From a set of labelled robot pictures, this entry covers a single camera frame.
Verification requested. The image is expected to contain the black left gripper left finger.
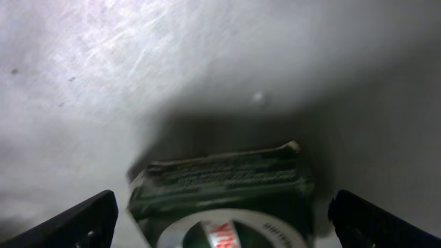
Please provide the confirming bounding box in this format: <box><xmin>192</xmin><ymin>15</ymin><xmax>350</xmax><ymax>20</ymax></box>
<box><xmin>1</xmin><ymin>189</ymin><xmax>119</xmax><ymax>248</ymax></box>

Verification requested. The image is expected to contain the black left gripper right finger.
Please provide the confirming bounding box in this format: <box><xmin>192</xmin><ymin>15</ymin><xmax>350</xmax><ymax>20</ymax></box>
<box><xmin>328</xmin><ymin>190</ymin><xmax>440</xmax><ymax>248</ymax></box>

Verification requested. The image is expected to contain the green small box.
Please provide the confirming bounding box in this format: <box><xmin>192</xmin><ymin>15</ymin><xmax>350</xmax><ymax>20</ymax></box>
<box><xmin>127</xmin><ymin>141</ymin><xmax>314</xmax><ymax>248</ymax></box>

